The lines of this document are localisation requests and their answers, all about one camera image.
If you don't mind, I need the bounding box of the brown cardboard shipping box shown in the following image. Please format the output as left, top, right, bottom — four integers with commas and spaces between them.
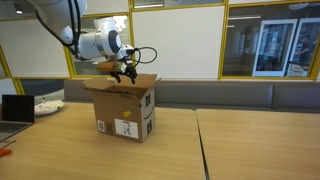
81, 73, 163, 144

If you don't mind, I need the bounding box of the yellow framed window with doors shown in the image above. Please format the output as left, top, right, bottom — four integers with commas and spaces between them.
218, 1, 320, 81

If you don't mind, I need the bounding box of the person behind window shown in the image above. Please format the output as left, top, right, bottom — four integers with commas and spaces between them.
294, 35, 313, 64

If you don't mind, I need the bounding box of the white rounded object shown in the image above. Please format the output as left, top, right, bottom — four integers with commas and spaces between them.
34, 99, 65, 117

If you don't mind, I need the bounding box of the yellow framed glass window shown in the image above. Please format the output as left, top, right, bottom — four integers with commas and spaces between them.
0, 0, 38, 20
63, 13, 137, 79

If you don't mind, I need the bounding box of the grey upholstered bench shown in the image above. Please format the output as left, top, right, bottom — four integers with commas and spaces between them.
19, 78, 320, 115

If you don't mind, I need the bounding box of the black laptop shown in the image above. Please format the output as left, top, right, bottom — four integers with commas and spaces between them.
0, 94, 36, 143

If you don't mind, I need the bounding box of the wide yellow framed transom window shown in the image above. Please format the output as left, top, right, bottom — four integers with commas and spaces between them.
129, 0, 229, 13

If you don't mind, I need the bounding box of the orange handled metal screwdriver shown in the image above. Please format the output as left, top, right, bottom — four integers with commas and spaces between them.
0, 139, 17, 159

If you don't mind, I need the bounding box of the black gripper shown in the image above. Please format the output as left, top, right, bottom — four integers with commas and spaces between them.
111, 59, 138, 85

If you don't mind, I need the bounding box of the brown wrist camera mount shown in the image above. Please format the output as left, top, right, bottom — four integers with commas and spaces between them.
96, 60, 128, 75

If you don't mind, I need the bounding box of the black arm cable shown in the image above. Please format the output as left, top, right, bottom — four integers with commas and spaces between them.
34, 0, 158, 66

